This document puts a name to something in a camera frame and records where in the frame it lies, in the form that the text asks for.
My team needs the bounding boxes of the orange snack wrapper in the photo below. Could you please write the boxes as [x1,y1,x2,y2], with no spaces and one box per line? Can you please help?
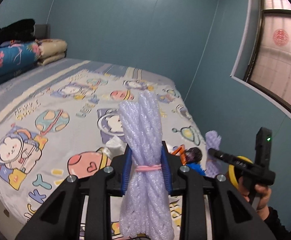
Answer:
[171,145,187,165]

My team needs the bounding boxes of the yellow-rimmed dark trash bin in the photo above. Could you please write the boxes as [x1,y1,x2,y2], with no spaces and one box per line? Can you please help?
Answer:
[227,155,253,189]

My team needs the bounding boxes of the white tissue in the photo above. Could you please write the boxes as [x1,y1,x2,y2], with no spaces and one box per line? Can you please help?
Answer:
[106,136,126,157]

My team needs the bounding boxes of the white foam net bundle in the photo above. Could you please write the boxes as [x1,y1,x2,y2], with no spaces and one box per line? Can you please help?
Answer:
[119,90,174,239]

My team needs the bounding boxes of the right hand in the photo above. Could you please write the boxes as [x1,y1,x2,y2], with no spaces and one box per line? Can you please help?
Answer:
[238,177,272,220]

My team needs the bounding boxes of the blue wrapper piece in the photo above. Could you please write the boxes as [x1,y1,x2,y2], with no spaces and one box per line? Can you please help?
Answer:
[187,163,206,176]

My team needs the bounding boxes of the small white foam net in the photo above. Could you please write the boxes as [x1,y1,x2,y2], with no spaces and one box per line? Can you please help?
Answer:
[205,130,222,178]

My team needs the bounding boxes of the cartoon space print bedsheet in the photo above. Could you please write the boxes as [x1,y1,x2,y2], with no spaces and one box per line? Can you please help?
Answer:
[0,60,207,239]

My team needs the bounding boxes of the beige folded blanket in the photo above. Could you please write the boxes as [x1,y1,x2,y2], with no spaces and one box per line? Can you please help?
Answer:
[37,38,67,66]

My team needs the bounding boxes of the blue floral folded quilt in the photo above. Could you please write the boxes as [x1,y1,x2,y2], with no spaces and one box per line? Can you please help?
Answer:
[0,41,40,84]

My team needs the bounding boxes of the grey bed headboard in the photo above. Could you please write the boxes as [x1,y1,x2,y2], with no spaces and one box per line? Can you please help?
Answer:
[0,23,51,53]

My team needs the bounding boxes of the black clothing pile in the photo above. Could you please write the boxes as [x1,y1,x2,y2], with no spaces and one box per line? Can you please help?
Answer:
[0,18,35,45]

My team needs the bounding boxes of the window with dark frame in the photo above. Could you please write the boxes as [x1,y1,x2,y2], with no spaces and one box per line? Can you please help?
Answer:
[245,0,291,113]

